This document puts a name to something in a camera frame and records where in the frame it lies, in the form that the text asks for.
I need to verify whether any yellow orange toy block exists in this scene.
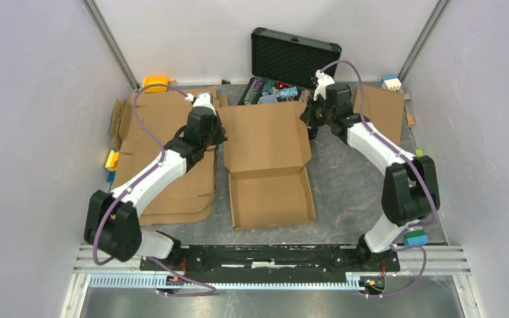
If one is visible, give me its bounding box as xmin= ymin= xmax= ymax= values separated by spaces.
xmin=105 ymin=150 xmax=119 ymax=172

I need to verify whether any folded brown cardboard box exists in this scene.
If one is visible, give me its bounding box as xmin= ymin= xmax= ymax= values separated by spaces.
xmin=353 ymin=85 xmax=404 ymax=146

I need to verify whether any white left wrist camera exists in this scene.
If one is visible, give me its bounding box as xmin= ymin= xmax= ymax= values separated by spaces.
xmin=185 ymin=92 xmax=216 ymax=116

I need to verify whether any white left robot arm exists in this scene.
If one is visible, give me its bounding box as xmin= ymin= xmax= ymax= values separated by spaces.
xmin=84 ymin=105 xmax=226 ymax=270

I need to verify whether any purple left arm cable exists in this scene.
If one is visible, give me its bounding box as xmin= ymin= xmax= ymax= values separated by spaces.
xmin=91 ymin=83 xmax=218 ymax=298

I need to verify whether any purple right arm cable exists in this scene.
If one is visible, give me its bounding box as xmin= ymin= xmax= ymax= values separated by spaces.
xmin=317 ymin=59 xmax=440 ymax=298

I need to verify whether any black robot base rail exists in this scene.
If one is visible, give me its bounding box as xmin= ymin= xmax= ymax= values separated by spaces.
xmin=164 ymin=244 xmax=400 ymax=284

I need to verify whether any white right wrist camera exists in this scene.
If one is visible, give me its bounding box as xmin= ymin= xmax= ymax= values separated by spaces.
xmin=313 ymin=70 xmax=335 ymax=101

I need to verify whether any blue white toy block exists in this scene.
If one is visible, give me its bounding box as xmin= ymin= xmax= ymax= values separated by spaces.
xmin=380 ymin=75 xmax=402 ymax=91

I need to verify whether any stack of flat cardboard sheets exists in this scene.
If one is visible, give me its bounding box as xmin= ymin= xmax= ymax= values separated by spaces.
xmin=106 ymin=89 xmax=225 ymax=226

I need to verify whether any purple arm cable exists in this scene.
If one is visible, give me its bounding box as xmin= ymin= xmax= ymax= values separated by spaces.
xmin=317 ymin=59 xmax=440 ymax=298
xmin=91 ymin=83 xmax=218 ymax=298

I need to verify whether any small wooden cube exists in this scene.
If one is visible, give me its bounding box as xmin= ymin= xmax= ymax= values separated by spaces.
xmin=406 ymin=114 xmax=416 ymax=128

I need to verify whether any black poker chip case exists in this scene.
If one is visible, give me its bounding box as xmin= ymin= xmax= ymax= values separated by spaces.
xmin=239 ymin=27 xmax=342 ymax=105

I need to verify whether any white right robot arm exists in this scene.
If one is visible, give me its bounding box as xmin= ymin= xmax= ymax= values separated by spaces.
xmin=300 ymin=83 xmax=439 ymax=270

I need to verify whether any blue green block stack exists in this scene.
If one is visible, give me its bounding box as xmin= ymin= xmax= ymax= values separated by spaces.
xmin=403 ymin=229 xmax=429 ymax=246

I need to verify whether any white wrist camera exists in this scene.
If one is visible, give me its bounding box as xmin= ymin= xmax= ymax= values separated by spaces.
xmin=185 ymin=92 xmax=216 ymax=116
xmin=313 ymin=70 xmax=335 ymax=101

